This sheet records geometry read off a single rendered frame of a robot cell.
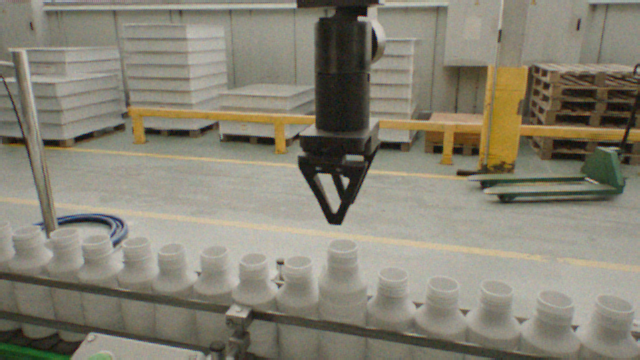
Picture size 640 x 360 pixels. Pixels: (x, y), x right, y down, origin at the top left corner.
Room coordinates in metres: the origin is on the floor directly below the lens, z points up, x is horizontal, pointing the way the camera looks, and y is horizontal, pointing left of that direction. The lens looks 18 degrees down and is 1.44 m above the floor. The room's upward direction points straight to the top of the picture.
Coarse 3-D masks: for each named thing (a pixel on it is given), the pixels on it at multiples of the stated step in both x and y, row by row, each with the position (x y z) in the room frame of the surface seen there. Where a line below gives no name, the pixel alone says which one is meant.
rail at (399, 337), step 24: (72, 288) 0.57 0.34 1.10; (96, 288) 0.56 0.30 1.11; (120, 288) 0.55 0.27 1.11; (0, 312) 0.60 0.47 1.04; (216, 312) 0.51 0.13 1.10; (264, 312) 0.50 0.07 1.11; (120, 336) 0.55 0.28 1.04; (144, 336) 0.54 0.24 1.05; (384, 336) 0.46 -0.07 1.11; (408, 336) 0.45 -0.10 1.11
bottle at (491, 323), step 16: (480, 288) 0.47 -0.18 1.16; (496, 288) 0.48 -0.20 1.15; (512, 288) 0.47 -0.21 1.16; (480, 304) 0.46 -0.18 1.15; (496, 304) 0.45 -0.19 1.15; (512, 304) 0.46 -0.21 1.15; (480, 320) 0.46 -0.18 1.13; (496, 320) 0.45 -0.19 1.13; (512, 320) 0.45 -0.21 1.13; (480, 336) 0.45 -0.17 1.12; (496, 336) 0.44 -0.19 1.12; (512, 336) 0.44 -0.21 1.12
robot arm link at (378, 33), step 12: (300, 0) 0.48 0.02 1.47; (312, 0) 0.48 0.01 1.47; (324, 0) 0.47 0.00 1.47; (336, 0) 0.47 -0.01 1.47; (348, 0) 0.47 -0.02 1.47; (360, 0) 0.46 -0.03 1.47; (372, 0) 0.46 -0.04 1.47; (384, 0) 0.49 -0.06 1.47; (360, 12) 0.52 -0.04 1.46; (372, 12) 0.55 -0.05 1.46; (372, 24) 0.53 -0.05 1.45; (372, 36) 0.52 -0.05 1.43; (384, 36) 0.56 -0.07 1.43; (372, 48) 0.52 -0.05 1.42; (384, 48) 0.56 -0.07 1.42; (372, 60) 0.52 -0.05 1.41
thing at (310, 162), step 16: (320, 144) 0.46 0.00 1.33; (304, 160) 0.44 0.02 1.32; (320, 160) 0.44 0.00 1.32; (336, 160) 0.43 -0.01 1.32; (352, 160) 0.45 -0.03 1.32; (304, 176) 0.45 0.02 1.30; (352, 176) 0.43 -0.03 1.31; (320, 192) 0.45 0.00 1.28; (352, 192) 0.44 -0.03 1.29; (336, 224) 0.45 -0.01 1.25
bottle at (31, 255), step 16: (16, 240) 0.61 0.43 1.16; (32, 240) 0.61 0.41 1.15; (16, 256) 0.61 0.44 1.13; (32, 256) 0.61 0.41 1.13; (48, 256) 0.62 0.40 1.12; (32, 272) 0.60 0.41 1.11; (16, 288) 0.60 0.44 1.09; (32, 288) 0.60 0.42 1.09; (48, 288) 0.61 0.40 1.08; (32, 304) 0.60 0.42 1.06; (48, 304) 0.61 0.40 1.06; (32, 336) 0.60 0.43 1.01; (48, 336) 0.60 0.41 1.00
